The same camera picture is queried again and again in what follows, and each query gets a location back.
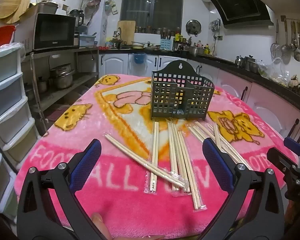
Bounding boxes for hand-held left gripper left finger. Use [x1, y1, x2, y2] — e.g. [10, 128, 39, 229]
[16, 139, 108, 240]

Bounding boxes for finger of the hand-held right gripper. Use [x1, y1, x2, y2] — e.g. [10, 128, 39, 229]
[283, 136, 300, 157]
[267, 147, 299, 174]

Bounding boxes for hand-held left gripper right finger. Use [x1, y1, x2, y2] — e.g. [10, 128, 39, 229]
[202, 138, 285, 240]

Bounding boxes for group of wooden chopsticks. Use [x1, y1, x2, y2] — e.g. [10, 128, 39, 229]
[104, 119, 250, 209]

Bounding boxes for grey plastic chopstick holder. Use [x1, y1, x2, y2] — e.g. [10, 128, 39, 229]
[151, 60, 215, 121]

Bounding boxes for row of hanging kitchen utensils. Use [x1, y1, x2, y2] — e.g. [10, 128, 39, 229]
[270, 17, 300, 65]

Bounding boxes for person's left hand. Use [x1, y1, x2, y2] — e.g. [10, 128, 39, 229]
[91, 212, 113, 240]

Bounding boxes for pink printed blanket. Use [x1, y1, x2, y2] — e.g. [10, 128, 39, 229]
[16, 74, 299, 240]

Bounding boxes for ginger pieces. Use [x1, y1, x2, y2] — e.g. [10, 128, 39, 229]
[289, 74, 300, 88]

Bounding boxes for clear plastic bag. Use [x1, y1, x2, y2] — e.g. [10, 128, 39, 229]
[255, 57, 290, 80]

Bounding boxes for small steel pot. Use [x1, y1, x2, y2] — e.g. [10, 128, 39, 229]
[37, 77, 50, 93]

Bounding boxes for stacked steel pots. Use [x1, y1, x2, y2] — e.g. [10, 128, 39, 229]
[49, 64, 75, 90]

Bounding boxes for black kitchen countertop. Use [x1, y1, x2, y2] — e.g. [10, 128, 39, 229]
[99, 47, 300, 107]

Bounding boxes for white kitchen base cabinets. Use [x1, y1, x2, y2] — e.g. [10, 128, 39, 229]
[99, 52, 300, 150]

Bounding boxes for plastic drawer tower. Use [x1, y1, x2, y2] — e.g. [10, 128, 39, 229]
[0, 43, 42, 214]

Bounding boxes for metal shelf rack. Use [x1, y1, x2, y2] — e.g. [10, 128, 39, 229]
[21, 46, 100, 120]

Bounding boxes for steel cooking pot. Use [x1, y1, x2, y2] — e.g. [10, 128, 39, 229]
[189, 45, 205, 57]

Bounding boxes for group of condiment bottles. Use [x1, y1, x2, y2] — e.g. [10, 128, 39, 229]
[174, 32, 217, 55]

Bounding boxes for blue hanging bin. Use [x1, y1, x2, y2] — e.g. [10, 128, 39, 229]
[133, 52, 146, 64]

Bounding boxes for blue-grey plastic box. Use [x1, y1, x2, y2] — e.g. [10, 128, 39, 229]
[79, 32, 97, 47]

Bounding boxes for hanging small kitchen tools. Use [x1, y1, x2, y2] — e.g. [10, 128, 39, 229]
[209, 19, 221, 33]

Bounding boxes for steel faucet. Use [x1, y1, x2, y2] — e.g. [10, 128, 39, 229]
[114, 27, 123, 43]

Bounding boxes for microwave oven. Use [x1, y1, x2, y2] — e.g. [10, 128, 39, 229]
[14, 12, 77, 53]

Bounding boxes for wooden cutting board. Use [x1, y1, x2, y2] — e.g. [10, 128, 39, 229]
[119, 20, 136, 46]

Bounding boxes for steel pot lid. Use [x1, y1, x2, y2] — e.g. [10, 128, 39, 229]
[185, 19, 200, 36]

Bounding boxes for row of glass jars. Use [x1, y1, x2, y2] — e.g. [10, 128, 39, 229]
[135, 26, 181, 35]

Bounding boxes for blender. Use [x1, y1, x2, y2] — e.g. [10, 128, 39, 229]
[69, 9, 84, 28]

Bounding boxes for black range hood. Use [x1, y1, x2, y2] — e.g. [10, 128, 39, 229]
[206, 0, 274, 28]

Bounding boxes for red plastic basin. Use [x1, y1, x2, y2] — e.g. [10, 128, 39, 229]
[0, 25, 17, 51]

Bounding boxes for hanging packets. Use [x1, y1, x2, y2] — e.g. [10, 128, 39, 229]
[104, 0, 119, 15]

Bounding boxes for dark baking tin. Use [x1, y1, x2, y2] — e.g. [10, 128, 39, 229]
[19, 2, 59, 18]

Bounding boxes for hanging pink bowl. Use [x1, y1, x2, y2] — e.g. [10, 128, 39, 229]
[86, 0, 102, 15]

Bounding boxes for dark kitchen window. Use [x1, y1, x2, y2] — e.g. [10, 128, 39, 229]
[120, 0, 184, 29]

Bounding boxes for round wooden board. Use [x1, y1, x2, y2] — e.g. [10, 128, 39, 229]
[5, 0, 32, 24]

